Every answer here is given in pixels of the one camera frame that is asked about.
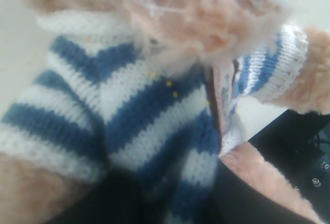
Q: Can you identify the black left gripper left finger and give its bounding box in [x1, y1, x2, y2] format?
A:
[48, 168, 145, 224]

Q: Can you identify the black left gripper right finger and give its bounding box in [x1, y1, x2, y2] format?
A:
[203, 161, 313, 224]

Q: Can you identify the tan teddy bear striped sweater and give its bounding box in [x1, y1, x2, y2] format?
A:
[1, 0, 329, 223]

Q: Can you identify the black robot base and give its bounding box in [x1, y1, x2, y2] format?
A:
[250, 110, 329, 209]

